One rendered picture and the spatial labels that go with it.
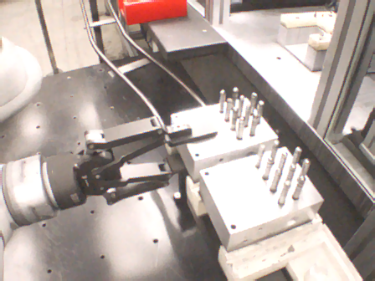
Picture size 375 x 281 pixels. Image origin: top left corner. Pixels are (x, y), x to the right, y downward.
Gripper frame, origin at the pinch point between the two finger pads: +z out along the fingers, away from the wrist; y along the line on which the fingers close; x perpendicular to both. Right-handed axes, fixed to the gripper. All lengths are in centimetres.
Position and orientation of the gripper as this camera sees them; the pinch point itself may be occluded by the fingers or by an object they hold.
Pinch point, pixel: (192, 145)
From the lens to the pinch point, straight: 46.0
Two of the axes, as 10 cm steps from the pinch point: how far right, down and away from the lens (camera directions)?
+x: -3.5, -6.7, 6.5
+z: 9.4, -2.6, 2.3
